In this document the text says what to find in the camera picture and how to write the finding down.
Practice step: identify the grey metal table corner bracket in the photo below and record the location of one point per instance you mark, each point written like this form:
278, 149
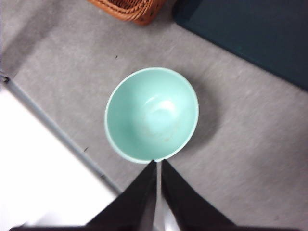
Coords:
4, 77

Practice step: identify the dark green rectangular tray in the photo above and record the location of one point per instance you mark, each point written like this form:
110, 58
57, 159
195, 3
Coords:
252, 36

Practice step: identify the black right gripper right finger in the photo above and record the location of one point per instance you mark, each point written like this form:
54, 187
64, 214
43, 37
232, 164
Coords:
185, 207

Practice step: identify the brown wicker basket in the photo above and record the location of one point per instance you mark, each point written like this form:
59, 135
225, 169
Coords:
139, 12

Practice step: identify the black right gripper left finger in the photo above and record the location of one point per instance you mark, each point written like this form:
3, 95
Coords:
134, 207

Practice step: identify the teal ceramic bowl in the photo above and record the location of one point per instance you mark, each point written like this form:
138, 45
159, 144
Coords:
149, 115

